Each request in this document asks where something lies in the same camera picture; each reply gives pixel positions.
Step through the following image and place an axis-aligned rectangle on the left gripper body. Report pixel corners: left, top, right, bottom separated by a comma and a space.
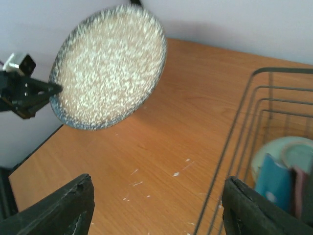
0, 71, 27, 113

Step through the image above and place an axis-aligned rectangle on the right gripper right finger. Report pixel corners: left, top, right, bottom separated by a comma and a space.
222, 176, 313, 235

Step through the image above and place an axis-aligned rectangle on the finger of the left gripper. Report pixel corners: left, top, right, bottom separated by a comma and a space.
23, 77, 63, 97
11, 94, 50, 119

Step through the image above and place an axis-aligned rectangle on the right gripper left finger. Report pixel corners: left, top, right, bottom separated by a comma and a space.
0, 174, 95, 235

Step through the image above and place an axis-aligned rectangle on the teal dotted plate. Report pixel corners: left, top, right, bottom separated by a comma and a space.
254, 153, 292, 212

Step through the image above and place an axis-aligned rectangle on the pink dotted plate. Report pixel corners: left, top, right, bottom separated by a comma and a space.
293, 166, 313, 224

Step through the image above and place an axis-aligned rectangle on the light green bowl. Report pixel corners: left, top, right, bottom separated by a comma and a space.
251, 136, 313, 182

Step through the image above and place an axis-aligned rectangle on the grey speckled plate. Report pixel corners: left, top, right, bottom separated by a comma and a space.
49, 4, 167, 130

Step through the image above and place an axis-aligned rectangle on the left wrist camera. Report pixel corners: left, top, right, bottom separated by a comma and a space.
2, 52, 36, 76

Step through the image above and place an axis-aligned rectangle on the black aluminium frame rail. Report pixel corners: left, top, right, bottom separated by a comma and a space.
0, 124, 64, 221

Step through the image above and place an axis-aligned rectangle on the black wire dish rack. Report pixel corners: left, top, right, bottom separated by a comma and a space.
193, 67, 313, 235

